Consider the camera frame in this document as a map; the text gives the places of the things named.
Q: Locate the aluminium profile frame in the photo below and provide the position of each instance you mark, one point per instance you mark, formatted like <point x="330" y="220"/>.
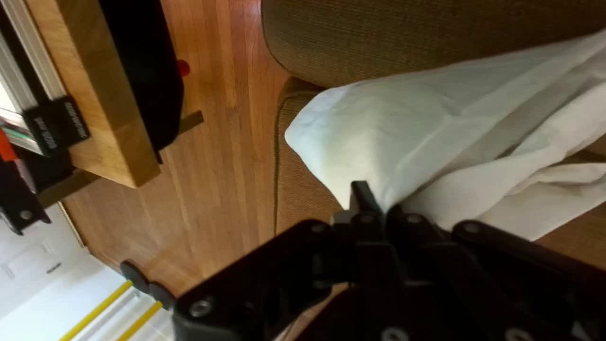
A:
<point x="16" y="76"/>

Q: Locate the orange and black clamp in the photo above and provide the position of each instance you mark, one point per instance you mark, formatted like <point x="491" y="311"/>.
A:
<point x="54" y="126"/>

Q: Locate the white towel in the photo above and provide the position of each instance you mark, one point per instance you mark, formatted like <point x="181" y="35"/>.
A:
<point x="442" y="133"/>

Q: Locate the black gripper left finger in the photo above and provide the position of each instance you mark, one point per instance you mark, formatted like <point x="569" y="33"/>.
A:
<point x="315" y="277"/>

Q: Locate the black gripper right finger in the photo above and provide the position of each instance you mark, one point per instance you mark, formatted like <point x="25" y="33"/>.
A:
<point x="493" y="285"/>

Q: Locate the brown fabric sofa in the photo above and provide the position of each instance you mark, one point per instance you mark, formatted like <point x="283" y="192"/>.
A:
<point x="404" y="39"/>

